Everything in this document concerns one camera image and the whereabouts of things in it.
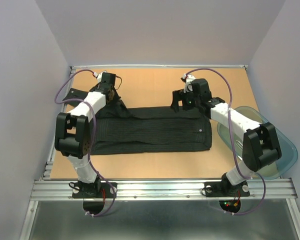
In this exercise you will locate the black pinstriped long sleeve shirt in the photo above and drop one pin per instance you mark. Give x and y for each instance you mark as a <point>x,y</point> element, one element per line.
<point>117,129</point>

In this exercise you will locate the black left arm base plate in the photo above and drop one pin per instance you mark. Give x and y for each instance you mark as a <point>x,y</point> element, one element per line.
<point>98,190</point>

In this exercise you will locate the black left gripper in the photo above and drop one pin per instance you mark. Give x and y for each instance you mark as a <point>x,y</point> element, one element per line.
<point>113,89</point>

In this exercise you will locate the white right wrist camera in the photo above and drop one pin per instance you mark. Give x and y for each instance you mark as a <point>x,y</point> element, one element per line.
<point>187,79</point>

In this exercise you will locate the aluminium table frame rail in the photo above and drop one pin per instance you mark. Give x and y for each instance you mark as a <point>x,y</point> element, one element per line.
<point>160,197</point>

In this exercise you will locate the translucent blue plastic bin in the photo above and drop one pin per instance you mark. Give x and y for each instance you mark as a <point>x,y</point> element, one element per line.
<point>289,153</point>

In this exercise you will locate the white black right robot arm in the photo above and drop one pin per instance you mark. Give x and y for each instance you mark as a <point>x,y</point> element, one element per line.
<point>261,145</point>

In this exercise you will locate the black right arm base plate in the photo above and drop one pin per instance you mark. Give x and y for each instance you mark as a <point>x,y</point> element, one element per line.
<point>220,189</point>

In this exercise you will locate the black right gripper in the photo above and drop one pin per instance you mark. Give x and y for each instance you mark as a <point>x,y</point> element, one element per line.
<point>179,95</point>

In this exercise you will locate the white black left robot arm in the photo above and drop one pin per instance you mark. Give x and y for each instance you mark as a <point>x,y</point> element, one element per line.
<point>75,133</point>

